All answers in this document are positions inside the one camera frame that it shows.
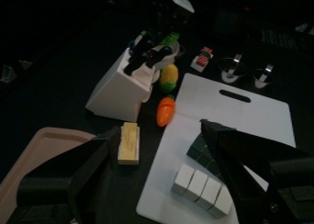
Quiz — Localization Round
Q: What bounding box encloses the white knife block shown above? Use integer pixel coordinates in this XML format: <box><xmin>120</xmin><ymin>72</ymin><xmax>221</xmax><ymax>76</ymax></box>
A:
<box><xmin>84</xmin><ymin>47</ymin><xmax>160</xmax><ymax>123</ymax></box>

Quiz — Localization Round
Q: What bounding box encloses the pink tray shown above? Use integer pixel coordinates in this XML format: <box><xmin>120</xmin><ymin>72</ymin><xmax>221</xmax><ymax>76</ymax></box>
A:
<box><xmin>0</xmin><ymin>126</ymin><xmax>97</xmax><ymax>224</ymax></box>

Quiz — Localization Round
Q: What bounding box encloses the metal measuring cup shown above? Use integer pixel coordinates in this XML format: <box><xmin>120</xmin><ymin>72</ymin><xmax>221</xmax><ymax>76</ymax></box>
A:
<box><xmin>216</xmin><ymin>52</ymin><xmax>247</xmax><ymax>84</ymax></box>
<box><xmin>249</xmin><ymin>63</ymin><xmax>275</xmax><ymax>89</ymax></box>

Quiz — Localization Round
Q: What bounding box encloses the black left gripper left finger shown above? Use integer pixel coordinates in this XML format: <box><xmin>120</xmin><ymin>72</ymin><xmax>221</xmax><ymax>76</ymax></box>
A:
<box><xmin>6</xmin><ymin>126</ymin><xmax>122</xmax><ymax>224</ymax></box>

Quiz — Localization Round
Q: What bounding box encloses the red white sushi piece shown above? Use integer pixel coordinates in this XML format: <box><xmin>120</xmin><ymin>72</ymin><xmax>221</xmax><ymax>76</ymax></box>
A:
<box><xmin>189</xmin><ymin>46</ymin><xmax>215</xmax><ymax>73</ymax></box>

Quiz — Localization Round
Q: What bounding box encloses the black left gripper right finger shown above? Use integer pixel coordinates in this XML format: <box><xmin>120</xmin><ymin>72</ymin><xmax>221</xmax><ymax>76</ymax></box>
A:
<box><xmin>199</xmin><ymin>118</ymin><xmax>314</xmax><ymax>224</ymax></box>

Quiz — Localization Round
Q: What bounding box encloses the wooden block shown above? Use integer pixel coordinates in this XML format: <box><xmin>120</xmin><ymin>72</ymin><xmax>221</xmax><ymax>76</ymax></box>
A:
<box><xmin>116</xmin><ymin>121</ymin><xmax>141</xmax><ymax>166</ymax></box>

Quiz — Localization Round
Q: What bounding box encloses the green toy pea pod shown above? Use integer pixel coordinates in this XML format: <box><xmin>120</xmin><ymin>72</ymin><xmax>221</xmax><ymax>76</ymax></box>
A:
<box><xmin>159</xmin><ymin>31</ymin><xmax>181</xmax><ymax>47</ymax></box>

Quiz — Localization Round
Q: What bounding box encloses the white cutting board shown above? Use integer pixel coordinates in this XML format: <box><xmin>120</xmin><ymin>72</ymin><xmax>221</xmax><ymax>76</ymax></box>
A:
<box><xmin>134</xmin><ymin>73</ymin><xmax>296</xmax><ymax>224</ymax></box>

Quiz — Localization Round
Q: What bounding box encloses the white bowl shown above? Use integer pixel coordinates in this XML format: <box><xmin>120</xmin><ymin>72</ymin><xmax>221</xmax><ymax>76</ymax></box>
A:
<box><xmin>152</xmin><ymin>39</ymin><xmax>181</xmax><ymax>71</ymax></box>

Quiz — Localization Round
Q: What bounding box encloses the dark green segmented block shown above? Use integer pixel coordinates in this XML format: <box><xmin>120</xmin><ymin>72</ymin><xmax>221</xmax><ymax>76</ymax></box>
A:
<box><xmin>185</xmin><ymin>133</ymin><xmax>224</xmax><ymax>180</ymax></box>

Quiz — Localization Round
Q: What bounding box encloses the toy corn cob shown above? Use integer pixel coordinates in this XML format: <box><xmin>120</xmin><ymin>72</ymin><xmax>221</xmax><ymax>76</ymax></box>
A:
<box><xmin>157</xmin><ymin>63</ymin><xmax>180</xmax><ymax>94</ymax></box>

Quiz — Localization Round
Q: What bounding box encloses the white segmented block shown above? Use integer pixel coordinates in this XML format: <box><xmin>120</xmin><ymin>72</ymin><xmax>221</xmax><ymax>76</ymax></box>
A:
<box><xmin>171</xmin><ymin>163</ymin><xmax>233</xmax><ymax>219</ymax></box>

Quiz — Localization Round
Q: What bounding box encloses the toy carrot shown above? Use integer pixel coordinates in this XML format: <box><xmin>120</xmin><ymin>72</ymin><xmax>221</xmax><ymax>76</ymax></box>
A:
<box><xmin>156</xmin><ymin>95</ymin><xmax>176</xmax><ymax>128</ymax></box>

